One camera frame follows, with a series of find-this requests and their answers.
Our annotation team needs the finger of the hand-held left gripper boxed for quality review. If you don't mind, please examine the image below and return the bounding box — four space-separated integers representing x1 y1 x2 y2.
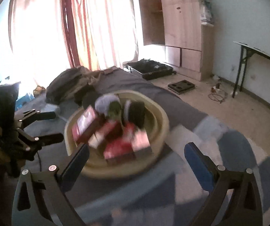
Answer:
14 109 56 129
16 127 64 162

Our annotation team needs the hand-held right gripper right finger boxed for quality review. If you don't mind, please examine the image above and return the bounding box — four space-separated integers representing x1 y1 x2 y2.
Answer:
184 142 264 226

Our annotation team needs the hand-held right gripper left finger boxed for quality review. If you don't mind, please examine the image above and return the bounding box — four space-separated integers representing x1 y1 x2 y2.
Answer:
12 143 90 226

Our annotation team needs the thick red box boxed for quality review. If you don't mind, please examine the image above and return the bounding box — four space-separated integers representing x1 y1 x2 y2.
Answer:
71 105 104 144

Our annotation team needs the cream plastic basin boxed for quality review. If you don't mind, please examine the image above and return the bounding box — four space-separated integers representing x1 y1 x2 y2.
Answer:
64 90 170 177

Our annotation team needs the white plush toy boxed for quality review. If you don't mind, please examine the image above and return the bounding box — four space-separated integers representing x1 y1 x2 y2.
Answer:
95 94 120 113

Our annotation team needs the long red box grey end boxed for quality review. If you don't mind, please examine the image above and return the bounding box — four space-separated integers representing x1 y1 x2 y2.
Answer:
130 124 153 158

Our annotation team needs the large black white roll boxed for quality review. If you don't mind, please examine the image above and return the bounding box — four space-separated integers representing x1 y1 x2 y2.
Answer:
122 100 147 129

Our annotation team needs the blue checked blanket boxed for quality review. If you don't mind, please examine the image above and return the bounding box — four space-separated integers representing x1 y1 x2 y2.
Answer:
76 115 270 226

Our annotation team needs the dark backpack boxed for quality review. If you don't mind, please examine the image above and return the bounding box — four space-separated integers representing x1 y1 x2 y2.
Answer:
46 66 105 105

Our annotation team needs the black foam tray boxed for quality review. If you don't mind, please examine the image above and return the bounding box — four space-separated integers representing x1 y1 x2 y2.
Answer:
168 80 195 95

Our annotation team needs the pink striped curtain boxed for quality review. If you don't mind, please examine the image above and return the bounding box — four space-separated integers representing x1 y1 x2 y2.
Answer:
8 0 139 80

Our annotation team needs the black suitcase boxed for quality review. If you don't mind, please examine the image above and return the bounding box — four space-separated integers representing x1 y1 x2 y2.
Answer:
123 59 174 80

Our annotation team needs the black-legged folding table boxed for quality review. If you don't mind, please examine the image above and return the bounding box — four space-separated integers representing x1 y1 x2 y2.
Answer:
233 41 270 131

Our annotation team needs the wooden wardrobe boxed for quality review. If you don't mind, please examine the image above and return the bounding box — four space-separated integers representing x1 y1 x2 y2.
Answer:
137 0 214 82

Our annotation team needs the white plastic bag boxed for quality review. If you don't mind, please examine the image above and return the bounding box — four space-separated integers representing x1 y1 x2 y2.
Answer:
200 0 214 25

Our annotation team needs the cable coil with power strip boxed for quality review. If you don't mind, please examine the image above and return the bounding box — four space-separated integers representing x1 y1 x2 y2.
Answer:
208 85 228 103

